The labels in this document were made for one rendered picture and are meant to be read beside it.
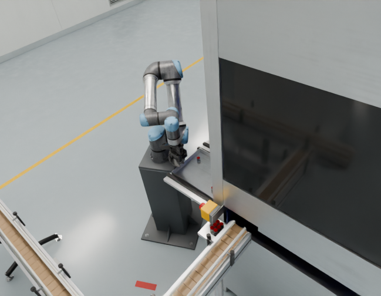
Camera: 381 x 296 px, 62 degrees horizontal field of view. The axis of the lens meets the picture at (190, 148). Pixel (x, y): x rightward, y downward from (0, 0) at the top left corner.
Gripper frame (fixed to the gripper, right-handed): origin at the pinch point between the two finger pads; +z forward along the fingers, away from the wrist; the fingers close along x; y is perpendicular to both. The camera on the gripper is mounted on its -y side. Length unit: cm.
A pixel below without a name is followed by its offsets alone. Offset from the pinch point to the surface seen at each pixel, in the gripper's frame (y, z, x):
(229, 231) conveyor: 53, -1, -18
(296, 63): 72, -94, -12
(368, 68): 89, -97, -12
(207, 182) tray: 21.9, 3.4, 2.8
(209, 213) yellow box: 43.8, -11.4, -20.9
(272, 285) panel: 77, 34, -12
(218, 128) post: 44, -58, -12
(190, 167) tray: 5.8, 3.4, 6.0
